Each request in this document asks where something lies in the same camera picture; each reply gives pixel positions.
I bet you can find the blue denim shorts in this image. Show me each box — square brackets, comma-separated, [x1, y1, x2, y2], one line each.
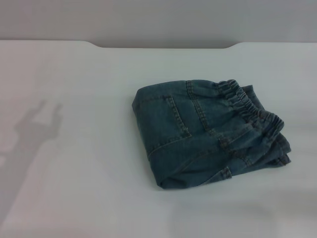
[131, 78, 292, 190]

